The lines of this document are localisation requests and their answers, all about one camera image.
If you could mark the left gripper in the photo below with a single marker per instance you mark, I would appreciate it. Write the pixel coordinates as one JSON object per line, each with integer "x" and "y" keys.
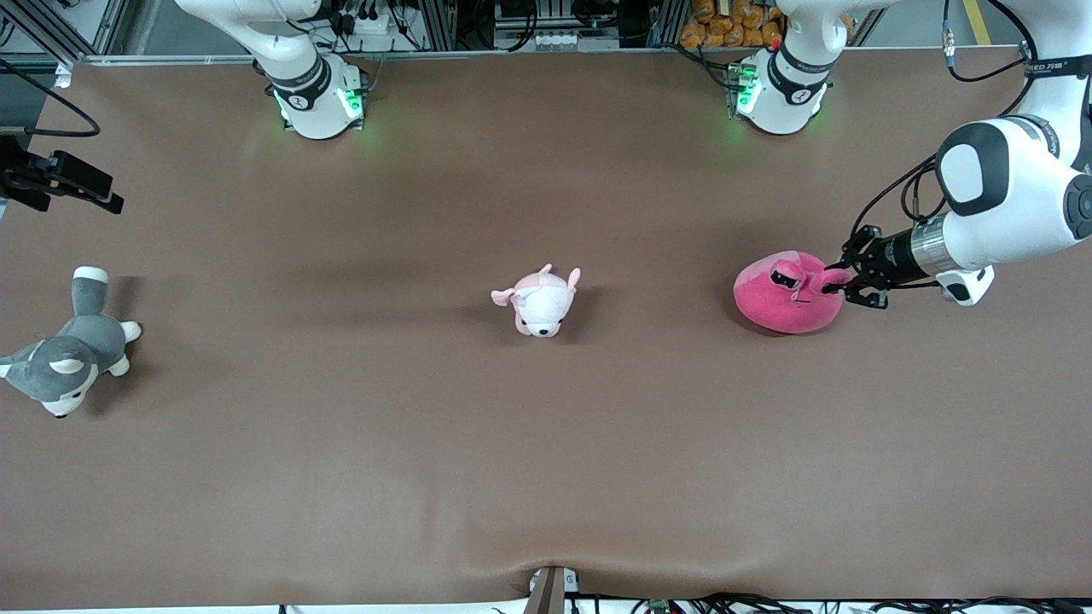
{"x": 888, "y": 258}

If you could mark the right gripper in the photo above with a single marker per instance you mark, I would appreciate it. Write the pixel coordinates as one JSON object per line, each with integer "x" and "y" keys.
{"x": 26, "y": 177}

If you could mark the round hot pink plush toy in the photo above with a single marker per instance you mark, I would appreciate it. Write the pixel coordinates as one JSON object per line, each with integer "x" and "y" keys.
{"x": 781, "y": 307}

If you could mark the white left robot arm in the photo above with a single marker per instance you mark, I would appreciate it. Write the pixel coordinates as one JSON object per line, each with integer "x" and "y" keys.
{"x": 1015, "y": 196}

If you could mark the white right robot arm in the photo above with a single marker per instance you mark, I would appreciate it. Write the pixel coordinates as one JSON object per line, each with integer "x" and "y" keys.
{"x": 299, "y": 60}

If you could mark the grey white husky plush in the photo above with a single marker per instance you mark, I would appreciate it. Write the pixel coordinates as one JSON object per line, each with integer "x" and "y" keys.
{"x": 72, "y": 358}

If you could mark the orange snack bags pile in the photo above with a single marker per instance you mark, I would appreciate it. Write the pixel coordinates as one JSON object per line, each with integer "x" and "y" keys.
{"x": 729, "y": 26}

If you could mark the small pale pink plush dog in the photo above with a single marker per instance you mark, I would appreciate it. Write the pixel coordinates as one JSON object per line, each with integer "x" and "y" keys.
{"x": 543, "y": 303}

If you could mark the white power strip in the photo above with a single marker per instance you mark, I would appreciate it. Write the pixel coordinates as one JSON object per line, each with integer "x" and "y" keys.
{"x": 368, "y": 23}

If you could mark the brown table cover cloth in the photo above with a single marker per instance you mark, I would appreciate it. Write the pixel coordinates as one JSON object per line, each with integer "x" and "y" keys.
{"x": 546, "y": 443}

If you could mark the white connector block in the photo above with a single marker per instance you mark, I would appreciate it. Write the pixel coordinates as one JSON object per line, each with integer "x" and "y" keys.
{"x": 563, "y": 39}

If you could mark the metal table edge clamp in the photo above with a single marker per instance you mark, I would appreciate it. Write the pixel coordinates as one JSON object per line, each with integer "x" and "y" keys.
{"x": 550, "y": 590}

